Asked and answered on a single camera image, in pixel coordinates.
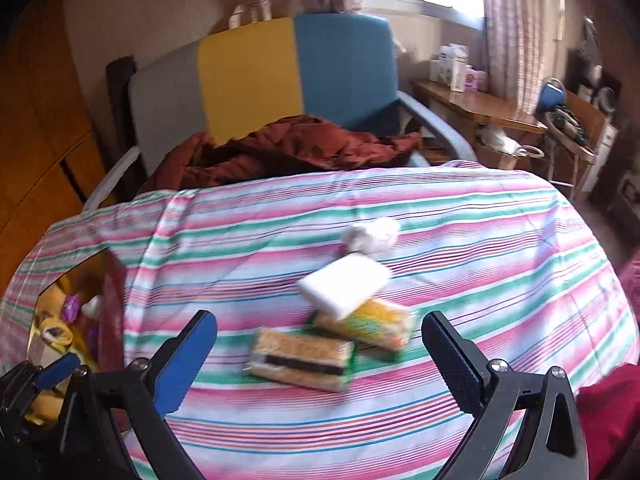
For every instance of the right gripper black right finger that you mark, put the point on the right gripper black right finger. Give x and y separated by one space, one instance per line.
550 443

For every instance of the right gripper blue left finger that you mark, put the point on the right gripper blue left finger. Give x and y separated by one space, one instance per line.
146 391

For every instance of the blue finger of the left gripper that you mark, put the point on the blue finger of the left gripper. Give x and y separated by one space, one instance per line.
58 371

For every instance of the yellow knitted sock ball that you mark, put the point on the yellow knitted sock ball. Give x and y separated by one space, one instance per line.
56 333

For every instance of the gold metal tin box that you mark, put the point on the gold metal tin box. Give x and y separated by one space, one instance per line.
82 312

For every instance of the purple snack packet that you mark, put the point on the purple snack packet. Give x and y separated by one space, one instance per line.
71 309

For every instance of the rice cracker snack pack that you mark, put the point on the rice cracker snack pack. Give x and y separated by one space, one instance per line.
301 360

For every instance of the yellow green cracker pack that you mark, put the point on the yellow green cracker pack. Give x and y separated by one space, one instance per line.
377 322

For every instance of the white foam block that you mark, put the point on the white foam block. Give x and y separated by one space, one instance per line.
343 285

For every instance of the white plastic bag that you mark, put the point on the white plastic bag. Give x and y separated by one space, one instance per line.
372 236

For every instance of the red blanket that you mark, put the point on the red blanket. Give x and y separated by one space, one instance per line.
609 413

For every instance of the striped pink green bedsheet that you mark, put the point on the striped pink green bedsheet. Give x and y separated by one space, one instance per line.
502 254

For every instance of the wooden wardrobe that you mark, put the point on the wooden wardrobe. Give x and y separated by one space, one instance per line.
51 156

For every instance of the rust red jacket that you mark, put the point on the rust red jacket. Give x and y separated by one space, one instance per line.
292 145

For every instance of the wooden side desk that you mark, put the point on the wooden side desk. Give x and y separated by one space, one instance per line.
482 108

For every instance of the grey yellow blue chair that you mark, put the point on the grey yellow blue chair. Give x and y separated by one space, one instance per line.
341 67

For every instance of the white carton box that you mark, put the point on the white carton box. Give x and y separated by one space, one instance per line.
452 66

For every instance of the pink patterned curtain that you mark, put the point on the pink patterned curtain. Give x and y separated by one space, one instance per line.
517 45

